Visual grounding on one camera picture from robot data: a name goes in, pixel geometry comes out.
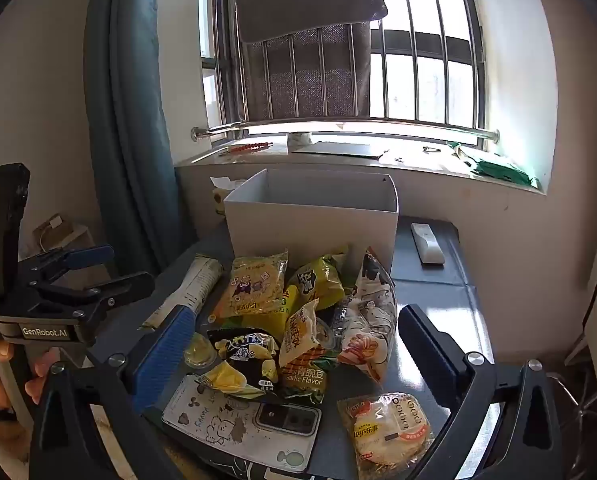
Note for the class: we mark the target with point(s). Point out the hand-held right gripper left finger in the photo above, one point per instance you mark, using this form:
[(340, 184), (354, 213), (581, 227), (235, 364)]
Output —
[(171, 342)]

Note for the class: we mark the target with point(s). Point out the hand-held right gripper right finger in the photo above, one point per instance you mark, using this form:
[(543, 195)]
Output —
[(428, 350)]

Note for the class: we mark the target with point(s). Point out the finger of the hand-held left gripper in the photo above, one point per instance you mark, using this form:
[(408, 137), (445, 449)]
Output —
[(123, 282), (86, 256)]

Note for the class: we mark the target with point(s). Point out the clear jelly cup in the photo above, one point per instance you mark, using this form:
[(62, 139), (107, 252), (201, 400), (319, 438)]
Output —
[(327, 332), (200, 351)]

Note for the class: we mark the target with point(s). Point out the green white long snack packet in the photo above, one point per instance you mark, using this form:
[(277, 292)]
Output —
[(188, 285)]

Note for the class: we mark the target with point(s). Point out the white illustrated snack bag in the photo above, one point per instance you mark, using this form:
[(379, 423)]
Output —
[(373, 310)]

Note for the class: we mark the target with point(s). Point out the black yellow chip bag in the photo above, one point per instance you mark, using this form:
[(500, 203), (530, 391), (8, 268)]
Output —
[(243, 350)]

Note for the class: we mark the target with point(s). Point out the clear round cracker packet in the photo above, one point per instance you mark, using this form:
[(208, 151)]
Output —
[(386, 432)]

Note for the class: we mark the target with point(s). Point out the yellow snack pouch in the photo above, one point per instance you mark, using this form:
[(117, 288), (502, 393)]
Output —
[(271, 316)]

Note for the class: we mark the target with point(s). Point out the yellow cartoon snack bag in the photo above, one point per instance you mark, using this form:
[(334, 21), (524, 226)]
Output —
[(256, 280)]

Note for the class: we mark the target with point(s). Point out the cream orange snack packet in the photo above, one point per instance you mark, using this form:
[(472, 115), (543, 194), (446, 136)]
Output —
[(298, 330)]

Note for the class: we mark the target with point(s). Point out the green pea snack bag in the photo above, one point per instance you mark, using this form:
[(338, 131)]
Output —
[(303, 380)]

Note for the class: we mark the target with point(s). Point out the yellow green snack bag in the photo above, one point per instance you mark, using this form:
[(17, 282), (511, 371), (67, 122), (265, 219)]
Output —
[(318, 280)]

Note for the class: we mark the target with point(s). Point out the white cardboard box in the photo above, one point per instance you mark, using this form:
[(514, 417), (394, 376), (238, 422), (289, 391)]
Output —
[(303, 230)]

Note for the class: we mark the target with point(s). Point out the white remote control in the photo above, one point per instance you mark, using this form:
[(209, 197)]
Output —
[(427, 244)]

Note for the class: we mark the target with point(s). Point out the teal curtain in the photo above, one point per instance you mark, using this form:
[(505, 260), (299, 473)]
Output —
[(123, 135)]

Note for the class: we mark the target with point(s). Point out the yellow tissue box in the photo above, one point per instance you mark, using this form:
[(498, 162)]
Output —
[(223, 195)]

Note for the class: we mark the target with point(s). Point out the red beaded skewer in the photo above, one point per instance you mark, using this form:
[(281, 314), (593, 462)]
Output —
[(251, 148)]

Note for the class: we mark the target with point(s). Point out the green plastic packets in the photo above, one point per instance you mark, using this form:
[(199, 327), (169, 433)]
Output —
[(498, 167)]

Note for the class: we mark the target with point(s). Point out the grey flat board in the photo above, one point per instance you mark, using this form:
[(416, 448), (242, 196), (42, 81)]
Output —
[(336, 150)]

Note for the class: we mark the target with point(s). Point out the metal window grille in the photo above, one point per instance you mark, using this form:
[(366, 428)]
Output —
[(428, 80)]

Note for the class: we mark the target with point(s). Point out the brown woven hanging cloth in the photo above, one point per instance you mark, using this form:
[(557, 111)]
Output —
[(308, 80)]

